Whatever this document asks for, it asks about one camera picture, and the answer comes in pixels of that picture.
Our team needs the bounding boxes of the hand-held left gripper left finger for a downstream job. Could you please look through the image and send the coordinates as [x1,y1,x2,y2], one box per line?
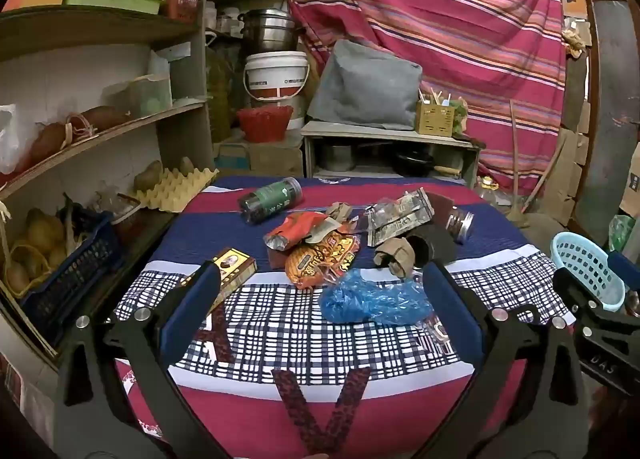
[52,261,236,459]

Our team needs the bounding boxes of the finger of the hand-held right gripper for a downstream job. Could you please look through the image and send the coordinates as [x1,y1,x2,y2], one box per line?
[607,252,640,291]
[552,266,601,312]

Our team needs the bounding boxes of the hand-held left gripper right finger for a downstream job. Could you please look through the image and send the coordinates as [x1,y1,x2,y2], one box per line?
[422,259,588,459]

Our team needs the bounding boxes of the light blue plastic basket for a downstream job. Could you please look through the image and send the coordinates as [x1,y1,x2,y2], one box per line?
[550,231,626,312]

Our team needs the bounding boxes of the brown cardboard scrap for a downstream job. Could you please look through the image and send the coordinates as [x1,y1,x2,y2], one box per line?
[374,236,417,280]

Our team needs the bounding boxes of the blue plastic bag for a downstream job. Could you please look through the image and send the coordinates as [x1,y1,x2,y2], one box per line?
[319,268,433,326]

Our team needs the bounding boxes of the silver foil packet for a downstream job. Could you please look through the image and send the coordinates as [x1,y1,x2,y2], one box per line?
[366,188,436,247]

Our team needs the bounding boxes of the red foil wrapper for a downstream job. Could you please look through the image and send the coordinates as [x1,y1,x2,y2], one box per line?
[263,212,341,252]

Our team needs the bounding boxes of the orange snack packet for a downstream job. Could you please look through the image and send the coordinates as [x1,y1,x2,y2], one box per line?
[285,233,362,292]

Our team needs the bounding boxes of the clear blister tray purple balls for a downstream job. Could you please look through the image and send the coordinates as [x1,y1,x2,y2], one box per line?
[415,311,456,345]

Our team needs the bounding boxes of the green plastic bag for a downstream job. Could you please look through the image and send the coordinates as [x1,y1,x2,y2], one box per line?
[607,214,637,254]

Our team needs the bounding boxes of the yellow portrait box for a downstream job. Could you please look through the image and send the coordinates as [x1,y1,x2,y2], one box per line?
[180,247,258,315]

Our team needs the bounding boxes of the brown cardboard box black print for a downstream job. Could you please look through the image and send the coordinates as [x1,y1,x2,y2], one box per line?
[620,144,640,220]

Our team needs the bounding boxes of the brown snack jar silver lid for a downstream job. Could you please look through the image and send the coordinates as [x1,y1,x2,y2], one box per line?
[442,206,475,243]

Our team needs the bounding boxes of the stack of flattened cardboard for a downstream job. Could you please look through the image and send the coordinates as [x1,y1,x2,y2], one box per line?
[537,0,593,227]

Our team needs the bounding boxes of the red mesh basket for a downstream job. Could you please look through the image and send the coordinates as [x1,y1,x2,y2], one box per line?
[107,194,143,240]

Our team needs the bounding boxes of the yellow egg carton tray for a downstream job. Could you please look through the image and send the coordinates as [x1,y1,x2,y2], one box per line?
[134,168,218,213]

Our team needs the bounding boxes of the dark blue plastic crate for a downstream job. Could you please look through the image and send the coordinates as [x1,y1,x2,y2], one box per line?
[17,212,126,345]

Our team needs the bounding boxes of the clear plastic bottle yellow cap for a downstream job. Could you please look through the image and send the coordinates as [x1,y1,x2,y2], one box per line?
[477,176,516,205]

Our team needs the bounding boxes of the green label jar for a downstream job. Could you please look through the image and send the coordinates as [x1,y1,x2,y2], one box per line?
[237,178,303,225]

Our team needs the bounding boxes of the wooden broom stick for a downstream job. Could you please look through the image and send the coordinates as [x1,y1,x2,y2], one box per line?
[507,99,532,220]

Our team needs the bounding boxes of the black wok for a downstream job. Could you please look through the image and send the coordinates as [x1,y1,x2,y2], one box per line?
[392,152,435,177]

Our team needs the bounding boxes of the blue carton box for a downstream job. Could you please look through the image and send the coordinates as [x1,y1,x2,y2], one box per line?
[214,142,251,172]

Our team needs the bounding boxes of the yellow fruit in net bag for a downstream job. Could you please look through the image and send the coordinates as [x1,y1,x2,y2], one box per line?
[0,209,68,297]

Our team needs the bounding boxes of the plain brown cardboard box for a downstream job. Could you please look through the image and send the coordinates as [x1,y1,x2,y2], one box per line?
[247,139,305,177]

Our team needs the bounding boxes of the small steel pot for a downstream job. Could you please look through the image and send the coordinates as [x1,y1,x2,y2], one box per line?
[320,143,357,172]

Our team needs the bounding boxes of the yellow chopstick holder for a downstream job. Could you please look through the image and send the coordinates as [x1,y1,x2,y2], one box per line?
[416,100,456,138]

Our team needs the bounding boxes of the green leafy vegetable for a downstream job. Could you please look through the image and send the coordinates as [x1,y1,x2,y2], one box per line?
[452,98,472,136]

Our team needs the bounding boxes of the red plastic basin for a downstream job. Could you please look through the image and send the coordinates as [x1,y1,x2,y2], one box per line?
[236,105,294,143]

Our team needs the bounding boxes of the low wooden cabinet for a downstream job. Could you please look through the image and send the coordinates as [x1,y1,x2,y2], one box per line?
[300,120,482,187]

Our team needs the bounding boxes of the sweet potato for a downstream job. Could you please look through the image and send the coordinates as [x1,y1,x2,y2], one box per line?
[30,122,68,162]
[80,106,132,132]

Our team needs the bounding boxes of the clear plastic container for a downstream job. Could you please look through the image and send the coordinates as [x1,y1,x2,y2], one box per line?
[107,74,173,119]

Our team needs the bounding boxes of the yellow oil bottle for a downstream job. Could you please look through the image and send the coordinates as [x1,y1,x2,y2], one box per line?
[206,32,233,142]

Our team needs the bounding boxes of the tan hanging bundle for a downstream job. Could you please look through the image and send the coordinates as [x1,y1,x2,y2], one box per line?
[562,26,587,58]

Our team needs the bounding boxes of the grey cushion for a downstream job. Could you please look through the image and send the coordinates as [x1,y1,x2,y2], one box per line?
[306,39,423,132]

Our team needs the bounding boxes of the white plastic bag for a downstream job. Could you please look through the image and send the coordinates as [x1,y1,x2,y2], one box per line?
[0,104,33,175]

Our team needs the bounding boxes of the white plastic bucket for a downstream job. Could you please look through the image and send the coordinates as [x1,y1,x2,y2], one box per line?
[243,51,310,132]

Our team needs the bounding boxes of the stainless steel stock pot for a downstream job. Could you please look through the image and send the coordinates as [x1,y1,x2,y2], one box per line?
[238,8,303,55]

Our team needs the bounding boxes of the white plastic jars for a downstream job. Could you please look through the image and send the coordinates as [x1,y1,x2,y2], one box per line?
[205,6,244,36]

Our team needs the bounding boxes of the wooden shelf unit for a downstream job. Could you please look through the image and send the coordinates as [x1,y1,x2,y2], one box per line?
[0,0,216,375]

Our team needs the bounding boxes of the red striped cloth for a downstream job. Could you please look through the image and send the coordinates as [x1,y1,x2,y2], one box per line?
[280,0,571,195]

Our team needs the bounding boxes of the small red plastic basket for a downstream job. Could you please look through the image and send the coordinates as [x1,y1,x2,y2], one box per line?
[162,0,201,21]

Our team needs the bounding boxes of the grey door wooden frame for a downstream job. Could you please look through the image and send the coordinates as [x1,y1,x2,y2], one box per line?
[575,0,640,245]

